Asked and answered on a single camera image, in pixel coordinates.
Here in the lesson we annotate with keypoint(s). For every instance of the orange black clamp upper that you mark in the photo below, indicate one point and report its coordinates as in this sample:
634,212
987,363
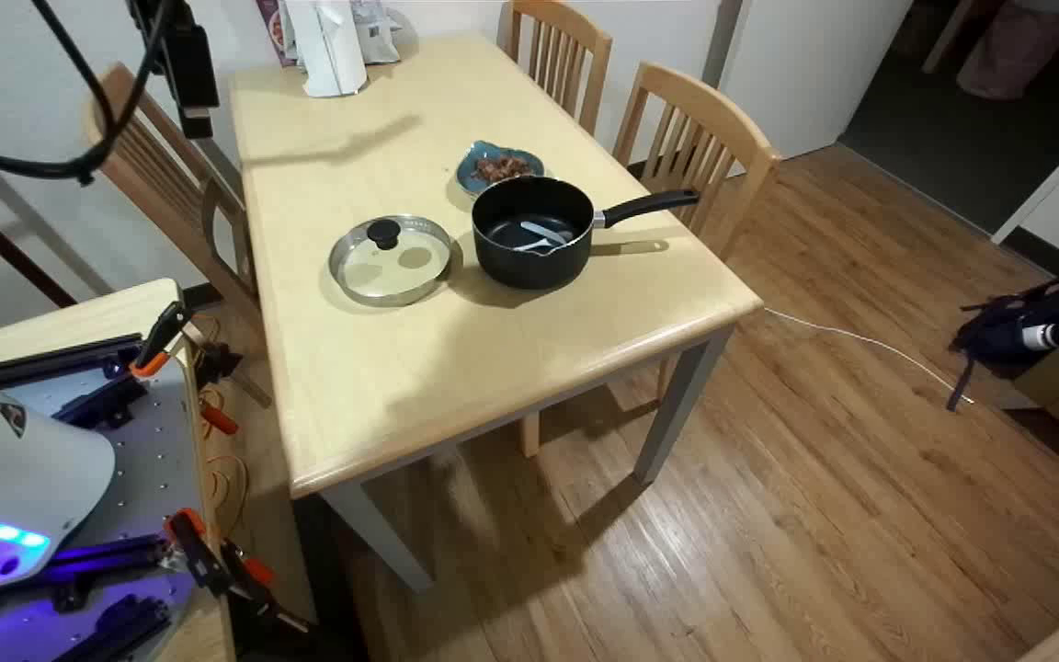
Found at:
157,347

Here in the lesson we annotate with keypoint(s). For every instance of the wooden chair near right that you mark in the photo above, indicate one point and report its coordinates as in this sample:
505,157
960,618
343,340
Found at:
686,133

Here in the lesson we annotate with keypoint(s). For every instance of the white plastic spoon in pot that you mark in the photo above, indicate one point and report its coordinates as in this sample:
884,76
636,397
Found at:
527,238

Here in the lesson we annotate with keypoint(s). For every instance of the black bag on floor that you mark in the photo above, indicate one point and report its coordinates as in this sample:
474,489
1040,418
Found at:
1006,332

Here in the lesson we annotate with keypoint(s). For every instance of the white paper bag on table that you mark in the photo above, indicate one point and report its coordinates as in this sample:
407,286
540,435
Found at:
327,50

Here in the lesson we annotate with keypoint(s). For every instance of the wooden chair left side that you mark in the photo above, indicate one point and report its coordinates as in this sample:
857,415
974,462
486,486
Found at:
171,180

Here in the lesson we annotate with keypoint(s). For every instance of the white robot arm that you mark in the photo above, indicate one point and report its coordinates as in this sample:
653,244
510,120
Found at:
50,482

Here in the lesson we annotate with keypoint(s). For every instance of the black saucepan with handle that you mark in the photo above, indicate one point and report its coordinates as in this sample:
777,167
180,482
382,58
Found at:
558,204

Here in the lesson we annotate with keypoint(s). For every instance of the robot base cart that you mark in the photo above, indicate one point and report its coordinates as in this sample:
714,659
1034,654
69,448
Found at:
102,521

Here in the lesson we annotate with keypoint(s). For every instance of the orange black clamp lower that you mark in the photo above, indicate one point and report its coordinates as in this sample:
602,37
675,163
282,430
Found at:
230,573

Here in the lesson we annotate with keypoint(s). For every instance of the glass pot lid black knob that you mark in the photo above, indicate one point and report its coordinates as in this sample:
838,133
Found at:
391,259

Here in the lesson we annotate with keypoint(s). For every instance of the orange black clamp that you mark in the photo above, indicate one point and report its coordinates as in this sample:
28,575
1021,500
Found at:
230,573
157,347

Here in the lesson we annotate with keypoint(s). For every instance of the wooden dining table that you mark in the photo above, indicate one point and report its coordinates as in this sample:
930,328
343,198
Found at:
371,386

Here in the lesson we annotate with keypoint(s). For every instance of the wooden chair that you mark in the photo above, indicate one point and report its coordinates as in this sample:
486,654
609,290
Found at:
171,180
559,50
686,133

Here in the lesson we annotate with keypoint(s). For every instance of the wooden chair far right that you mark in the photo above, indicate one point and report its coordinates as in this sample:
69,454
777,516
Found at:
559,50

